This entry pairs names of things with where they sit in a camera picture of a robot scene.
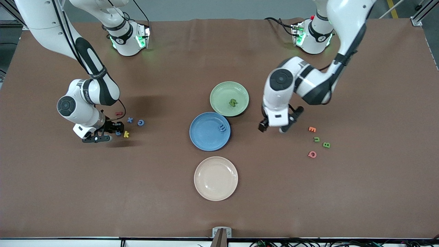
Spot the brown table cover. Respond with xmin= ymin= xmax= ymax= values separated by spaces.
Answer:
xmin=0 ymin=18 xmax=439 ymax=239

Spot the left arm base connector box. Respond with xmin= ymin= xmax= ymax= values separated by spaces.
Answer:
xmin=291 ymin=21 xmax=306 ymax=47

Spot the blue plate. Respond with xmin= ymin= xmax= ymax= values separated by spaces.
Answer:
xmin=189 ymin=112 xmax=231 ymax=152

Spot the beige plate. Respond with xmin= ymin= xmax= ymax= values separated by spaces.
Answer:
xmin=194 ymin=156 xmax=239 ymax=201

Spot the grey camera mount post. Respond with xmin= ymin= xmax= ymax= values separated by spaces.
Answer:
xmin=210 ymin=229 xmax=227 ymax=247

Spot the green plate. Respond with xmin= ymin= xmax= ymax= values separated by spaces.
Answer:
xmin=210 ymin=81 xmax=250 ymax=117

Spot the aluminium frame profile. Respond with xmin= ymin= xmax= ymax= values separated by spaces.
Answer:
xmin=411 ymin=0 xmax=439 ymax=26

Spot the black base cable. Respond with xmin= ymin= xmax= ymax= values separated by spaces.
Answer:
xmin=132 ymin=0 xmax=151 ymax=24
xmin=264 ymin=16 xmax=297 ymax=37

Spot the black cable bundle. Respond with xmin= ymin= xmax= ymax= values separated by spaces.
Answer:
xmin=249 ymin=238 xmax=439 ymax=247

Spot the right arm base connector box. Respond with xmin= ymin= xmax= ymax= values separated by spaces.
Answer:
xmin=137 ymin=22 xmax=151 ymax=49

